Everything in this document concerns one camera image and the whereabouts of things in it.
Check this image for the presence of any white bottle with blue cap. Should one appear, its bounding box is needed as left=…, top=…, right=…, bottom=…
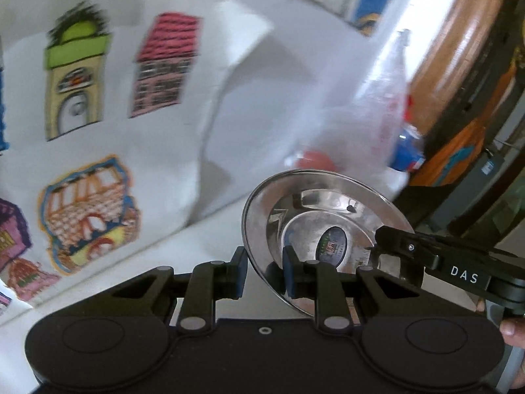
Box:
left=369, top=123, right=427, bottom=200

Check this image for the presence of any white printed tablecloth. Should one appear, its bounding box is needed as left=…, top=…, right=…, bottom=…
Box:
left=0, top=203, right=489, bottom=394

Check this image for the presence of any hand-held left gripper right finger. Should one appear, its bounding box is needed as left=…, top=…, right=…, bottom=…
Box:
left=282, top=246, right=423, bottom=333

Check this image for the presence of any stainless steel bowl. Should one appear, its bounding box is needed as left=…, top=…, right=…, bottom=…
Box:
left=241, top=169, right=415, bottom=317

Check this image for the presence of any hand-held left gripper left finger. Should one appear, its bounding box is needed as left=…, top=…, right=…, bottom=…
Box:
left=109, top=246, right=249, bottom=333

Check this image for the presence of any brown wooden furniture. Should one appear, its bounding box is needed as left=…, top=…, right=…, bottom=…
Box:
left=410, top=0, right=513, bottom=140

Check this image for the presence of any person's right hand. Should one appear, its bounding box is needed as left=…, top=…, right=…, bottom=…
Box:
left=499, top=316, right=525, bottom=351

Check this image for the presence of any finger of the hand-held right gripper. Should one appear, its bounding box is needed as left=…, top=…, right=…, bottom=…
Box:
left=374, top=225, right=439, bottom=289

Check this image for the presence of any clear plastic bag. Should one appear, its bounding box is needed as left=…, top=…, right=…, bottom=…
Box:
left=283, top=29, right=416, bottom=198

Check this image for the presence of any house print cloth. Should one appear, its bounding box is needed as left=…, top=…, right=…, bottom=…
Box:
left=0, top=0, right=415, bottom=321

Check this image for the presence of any orange painted panel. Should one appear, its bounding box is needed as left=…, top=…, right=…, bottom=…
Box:
left=418, top=66, right=517, bottom=189

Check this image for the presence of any grey cabinet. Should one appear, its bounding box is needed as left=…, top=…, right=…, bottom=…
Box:
left=435, top=148, right=511, bottom=236

